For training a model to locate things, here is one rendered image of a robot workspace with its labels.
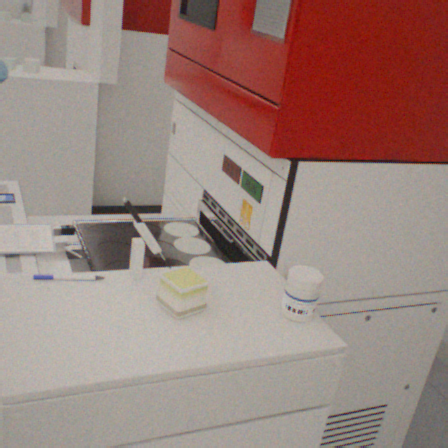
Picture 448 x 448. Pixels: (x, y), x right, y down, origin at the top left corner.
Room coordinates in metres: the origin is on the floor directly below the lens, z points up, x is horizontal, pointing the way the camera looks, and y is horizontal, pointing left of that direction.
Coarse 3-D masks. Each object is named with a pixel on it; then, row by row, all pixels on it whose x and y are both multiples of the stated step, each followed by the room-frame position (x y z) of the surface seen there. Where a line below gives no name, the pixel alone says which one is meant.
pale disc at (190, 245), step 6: (180, 240) 1.37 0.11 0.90; (186, 240) 1.38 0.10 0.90; (192, 240) 1.39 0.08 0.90; (198, 240) 1.39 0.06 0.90; (180, 246) 1.34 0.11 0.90; (186, 246) 1.34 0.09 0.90; (192, 246) 1.35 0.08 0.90; (198, 246) 1.36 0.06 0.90; (204, 246) 1.36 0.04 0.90; (186, 252) 1.31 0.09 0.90; (192, 252) 1.31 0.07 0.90; (198, 252) 1.32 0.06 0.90; (204, 252) 1.33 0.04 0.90
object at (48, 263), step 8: (40, 256) 1.20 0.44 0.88; (48, 256) 1.20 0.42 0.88; (56, 256) 1.21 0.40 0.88; (64, 256) 1.22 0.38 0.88; (40, 264) 1.16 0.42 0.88; (48, 264) 1.16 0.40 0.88; (56, 264) 1.17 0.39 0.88; (64, 264) 1.18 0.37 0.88; (40, 272) 1.12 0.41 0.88; (48, 272) 1.13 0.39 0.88; (56, 272) 1.13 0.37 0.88; (64, 272) 1.14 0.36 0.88; (72, 272) 1.14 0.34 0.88
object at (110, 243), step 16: (80, 224) 1.37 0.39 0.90; (96, 224) 1.39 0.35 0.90; (112, 224) 1.41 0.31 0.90; (128, 224) 1.42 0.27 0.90; (160, 224) 1.46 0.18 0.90; (192, 224) 1.50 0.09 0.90; (96, 240) 1.29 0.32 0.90; (112, 240) 1.31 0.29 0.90; (128, 240) 1.32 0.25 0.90; (160, 240) 1.35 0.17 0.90; (208, 240) 1.40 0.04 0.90; (96, 256) 1.21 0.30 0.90; (112, 256) 1.22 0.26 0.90; (128, 256) 1.23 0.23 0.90; (144, 256) 1.25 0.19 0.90; (160, 256) 1.26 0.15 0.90; (176, 256) 1.28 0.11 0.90; (192, 256) 1.29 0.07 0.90; (208, 256) 1.31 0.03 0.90; (224, 256) 1.32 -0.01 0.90
